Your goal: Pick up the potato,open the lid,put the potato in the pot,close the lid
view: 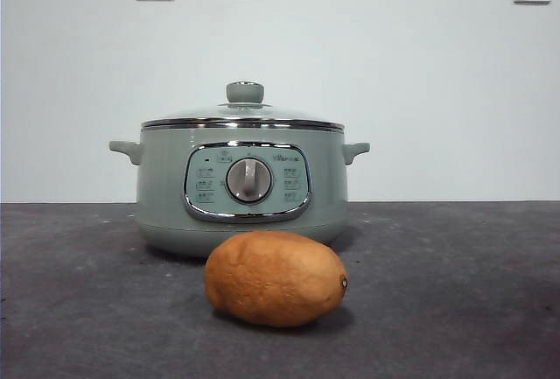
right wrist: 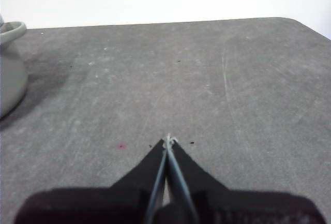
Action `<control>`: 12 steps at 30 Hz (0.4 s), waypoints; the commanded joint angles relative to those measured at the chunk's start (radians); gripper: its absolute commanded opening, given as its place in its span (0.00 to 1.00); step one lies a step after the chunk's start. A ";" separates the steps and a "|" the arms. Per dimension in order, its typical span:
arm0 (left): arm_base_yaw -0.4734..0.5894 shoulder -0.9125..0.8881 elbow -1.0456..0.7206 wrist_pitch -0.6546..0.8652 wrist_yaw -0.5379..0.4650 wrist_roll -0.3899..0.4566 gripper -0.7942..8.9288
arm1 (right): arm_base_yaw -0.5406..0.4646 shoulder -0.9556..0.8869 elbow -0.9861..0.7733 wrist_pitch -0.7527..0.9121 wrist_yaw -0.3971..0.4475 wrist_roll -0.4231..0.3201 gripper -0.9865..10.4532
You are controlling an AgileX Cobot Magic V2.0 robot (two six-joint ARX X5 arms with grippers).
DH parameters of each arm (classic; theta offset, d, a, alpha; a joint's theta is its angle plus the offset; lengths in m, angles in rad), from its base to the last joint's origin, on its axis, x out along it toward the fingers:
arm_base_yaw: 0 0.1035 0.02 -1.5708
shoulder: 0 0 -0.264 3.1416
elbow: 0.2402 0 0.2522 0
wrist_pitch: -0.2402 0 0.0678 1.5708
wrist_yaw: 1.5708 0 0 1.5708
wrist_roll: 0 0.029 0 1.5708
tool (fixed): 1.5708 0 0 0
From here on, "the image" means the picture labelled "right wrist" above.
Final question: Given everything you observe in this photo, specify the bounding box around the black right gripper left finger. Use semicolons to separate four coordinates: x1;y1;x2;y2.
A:
14;138;168;224

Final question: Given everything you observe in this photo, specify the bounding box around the pale green electric cooking pot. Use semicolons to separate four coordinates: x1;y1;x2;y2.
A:
0;21;28;121

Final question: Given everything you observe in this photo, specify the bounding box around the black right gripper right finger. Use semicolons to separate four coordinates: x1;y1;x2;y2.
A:
167;138;328;224

